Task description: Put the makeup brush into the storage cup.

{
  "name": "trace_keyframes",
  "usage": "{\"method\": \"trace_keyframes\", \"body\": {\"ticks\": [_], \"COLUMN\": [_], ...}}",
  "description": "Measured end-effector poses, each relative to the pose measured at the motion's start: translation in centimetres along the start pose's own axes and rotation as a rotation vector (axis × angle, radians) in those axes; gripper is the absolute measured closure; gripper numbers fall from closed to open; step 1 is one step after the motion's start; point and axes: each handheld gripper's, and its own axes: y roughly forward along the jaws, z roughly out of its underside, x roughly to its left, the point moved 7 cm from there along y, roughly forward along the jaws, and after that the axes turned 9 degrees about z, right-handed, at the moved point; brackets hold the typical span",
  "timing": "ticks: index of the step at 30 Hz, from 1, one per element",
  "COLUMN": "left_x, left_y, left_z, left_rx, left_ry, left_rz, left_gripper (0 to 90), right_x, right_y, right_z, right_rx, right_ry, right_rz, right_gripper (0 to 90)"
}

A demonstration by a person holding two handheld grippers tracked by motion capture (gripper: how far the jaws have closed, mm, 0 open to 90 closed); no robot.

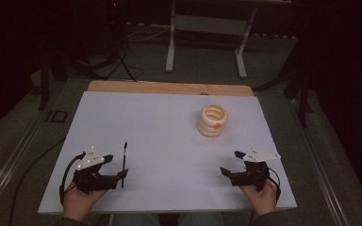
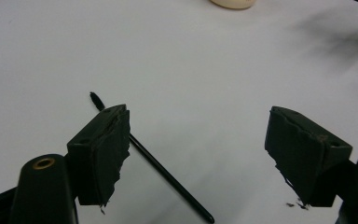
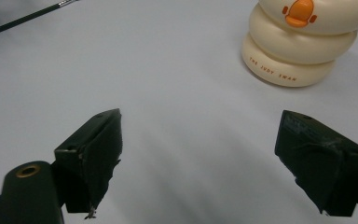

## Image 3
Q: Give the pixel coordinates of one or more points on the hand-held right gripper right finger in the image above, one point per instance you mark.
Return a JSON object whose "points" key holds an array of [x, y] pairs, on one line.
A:
{"points": [[320, 155]]}

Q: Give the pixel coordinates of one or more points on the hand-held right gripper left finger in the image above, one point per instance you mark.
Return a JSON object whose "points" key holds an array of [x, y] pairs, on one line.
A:
{"points": [[90, 155]]}

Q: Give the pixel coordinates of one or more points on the cream duck-shaped pen holder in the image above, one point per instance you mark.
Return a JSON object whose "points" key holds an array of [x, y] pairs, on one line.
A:
{"points": [[307, 46]]}

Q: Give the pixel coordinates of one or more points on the black pencil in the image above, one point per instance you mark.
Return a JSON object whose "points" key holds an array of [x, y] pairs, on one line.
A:
{"points": [[24, 18]]}

